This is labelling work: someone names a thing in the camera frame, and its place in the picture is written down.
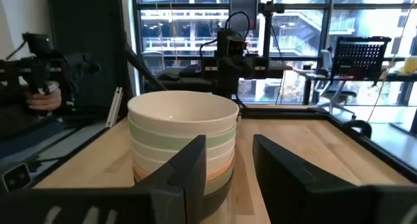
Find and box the large white ribbed bowl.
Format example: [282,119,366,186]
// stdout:
[126,90,240,137]

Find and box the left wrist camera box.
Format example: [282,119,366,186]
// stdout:
[226,35,248,57]

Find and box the grey bowl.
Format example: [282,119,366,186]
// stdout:
[203,167,235,197]

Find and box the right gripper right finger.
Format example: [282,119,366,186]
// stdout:
[252,134,371,224]

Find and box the table-level camera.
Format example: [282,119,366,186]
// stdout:
[1,162,33,193]

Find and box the white frame plate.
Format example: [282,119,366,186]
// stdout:
[106,86,124,128]

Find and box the person's hand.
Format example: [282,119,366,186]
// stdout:
[25,88,63,112]

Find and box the black partition panel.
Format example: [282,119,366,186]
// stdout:
[46,0,123,111]

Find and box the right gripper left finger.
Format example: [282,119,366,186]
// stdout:
[134,134,208,224]

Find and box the black aluminium table frame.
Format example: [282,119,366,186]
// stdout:
[31,105,417,188]

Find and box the orange bowl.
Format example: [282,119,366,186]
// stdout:
[134,151,236,183]

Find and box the black leader arm handle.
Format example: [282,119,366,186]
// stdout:
[0,32,102,98]

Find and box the black bowl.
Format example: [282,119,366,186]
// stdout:
[202,178,234,220]

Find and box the mint green bowl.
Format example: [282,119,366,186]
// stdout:
[128,117,237,151]

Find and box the grey office chair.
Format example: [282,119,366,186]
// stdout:
[315,49,358,118]

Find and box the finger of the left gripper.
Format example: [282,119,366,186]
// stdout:
[233,77,249,100]
[216,77,235,100]

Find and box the yellow container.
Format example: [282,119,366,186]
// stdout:
[403,55,417,76]

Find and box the black perforated panel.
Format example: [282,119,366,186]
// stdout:
[331,35,392,81]

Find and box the person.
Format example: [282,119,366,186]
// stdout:
[0,83,36,139]

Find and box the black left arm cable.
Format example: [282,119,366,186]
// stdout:
[199,11,252,59]

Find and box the black frame bracket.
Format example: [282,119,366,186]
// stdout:
[341,119,373,140]

